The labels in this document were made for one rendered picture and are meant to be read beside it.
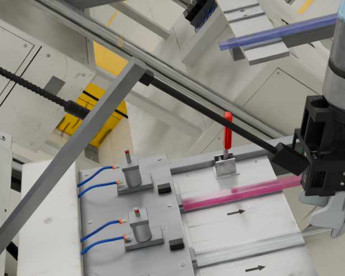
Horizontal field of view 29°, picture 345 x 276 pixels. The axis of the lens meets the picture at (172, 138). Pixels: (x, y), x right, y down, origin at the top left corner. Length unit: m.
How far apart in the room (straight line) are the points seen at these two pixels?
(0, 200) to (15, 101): 0.96
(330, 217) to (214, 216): 0.18
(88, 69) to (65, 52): 0.08
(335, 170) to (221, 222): 0.22
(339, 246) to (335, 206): 1.43
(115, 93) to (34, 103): 1.21
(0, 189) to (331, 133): 0.45
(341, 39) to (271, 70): 1.18
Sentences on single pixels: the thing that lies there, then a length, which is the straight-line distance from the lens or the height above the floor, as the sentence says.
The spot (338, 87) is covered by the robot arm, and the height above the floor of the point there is 1.13.
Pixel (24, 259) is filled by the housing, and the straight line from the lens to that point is 0.87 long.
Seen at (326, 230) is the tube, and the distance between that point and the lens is 0.92.
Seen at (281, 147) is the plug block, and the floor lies 1.15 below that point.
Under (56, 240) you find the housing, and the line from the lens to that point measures 0.87.
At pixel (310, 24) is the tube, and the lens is 1.18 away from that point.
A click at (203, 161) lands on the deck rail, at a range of 1.04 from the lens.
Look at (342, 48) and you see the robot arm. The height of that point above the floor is 1.16.
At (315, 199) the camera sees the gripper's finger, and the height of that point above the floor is 0.99.
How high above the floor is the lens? 1.58
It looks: 27 degrees down
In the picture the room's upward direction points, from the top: 62 degrees counter-clockwise
